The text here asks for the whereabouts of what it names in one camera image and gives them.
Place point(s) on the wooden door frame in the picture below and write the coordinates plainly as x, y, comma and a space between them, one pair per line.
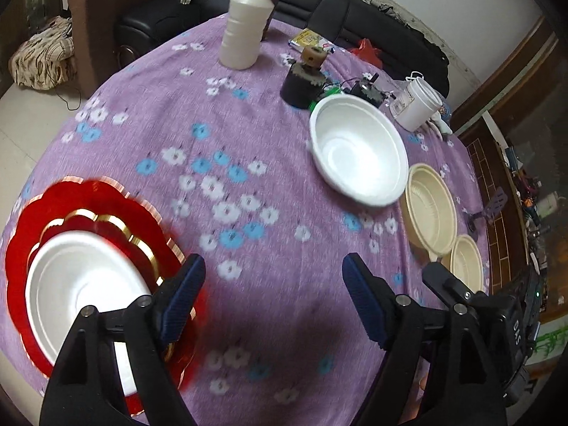
510, 66

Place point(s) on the red plate with round sticker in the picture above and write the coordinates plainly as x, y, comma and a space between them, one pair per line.
49, 236

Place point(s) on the white work gloves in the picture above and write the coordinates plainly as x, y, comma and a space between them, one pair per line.
441, 120

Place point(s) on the red plastic bag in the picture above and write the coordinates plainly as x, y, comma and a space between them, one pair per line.
366, 51

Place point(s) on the green plastic piece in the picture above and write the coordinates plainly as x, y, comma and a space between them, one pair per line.
326, 97

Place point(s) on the white plastic jar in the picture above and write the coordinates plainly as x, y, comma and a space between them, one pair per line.
415, 106

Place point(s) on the red plate with gold lettering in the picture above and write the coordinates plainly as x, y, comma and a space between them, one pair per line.
133, 213

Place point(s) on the large beige plastic bowl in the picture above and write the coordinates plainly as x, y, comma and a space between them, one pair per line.
428, 213

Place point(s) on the wooden cabinet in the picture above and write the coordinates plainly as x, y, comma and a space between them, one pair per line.
497, 173

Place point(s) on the white plastic bottle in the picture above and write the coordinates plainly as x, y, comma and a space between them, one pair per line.
244, 31

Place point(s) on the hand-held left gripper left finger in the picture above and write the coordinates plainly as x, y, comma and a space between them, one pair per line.
182, 301

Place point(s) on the brown armchair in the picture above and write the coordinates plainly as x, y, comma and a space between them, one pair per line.
93, 17

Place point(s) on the wooden spool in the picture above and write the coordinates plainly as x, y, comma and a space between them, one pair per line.
313, 57

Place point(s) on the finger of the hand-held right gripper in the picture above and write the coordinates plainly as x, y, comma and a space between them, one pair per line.
446, 282

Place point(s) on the small beige plastic bowl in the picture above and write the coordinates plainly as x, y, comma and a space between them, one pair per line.
466, 262

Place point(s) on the black cylinder container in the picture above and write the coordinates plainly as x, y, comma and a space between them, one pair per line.
299, 88

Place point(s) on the patterned beige cloth bundle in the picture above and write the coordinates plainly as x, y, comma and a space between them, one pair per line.
40, 57

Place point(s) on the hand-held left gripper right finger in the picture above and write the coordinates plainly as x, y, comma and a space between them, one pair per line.
366, 297

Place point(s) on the small black motor device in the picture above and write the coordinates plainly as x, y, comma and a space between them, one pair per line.
368, 91

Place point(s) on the black leather sofa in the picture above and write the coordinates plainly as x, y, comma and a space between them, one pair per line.
199, 0

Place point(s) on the purple floral tablecloth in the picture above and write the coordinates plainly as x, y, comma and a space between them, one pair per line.
266, 239

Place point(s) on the green plant leaves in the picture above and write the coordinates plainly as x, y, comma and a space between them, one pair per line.
546, 344

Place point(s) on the yellow snack packet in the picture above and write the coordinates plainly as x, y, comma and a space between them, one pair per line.
308, 40

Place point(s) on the white foam bowl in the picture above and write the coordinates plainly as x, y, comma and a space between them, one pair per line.
80, 275
355, 142

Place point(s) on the clutter of small tools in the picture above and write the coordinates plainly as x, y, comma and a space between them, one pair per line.
530, 204

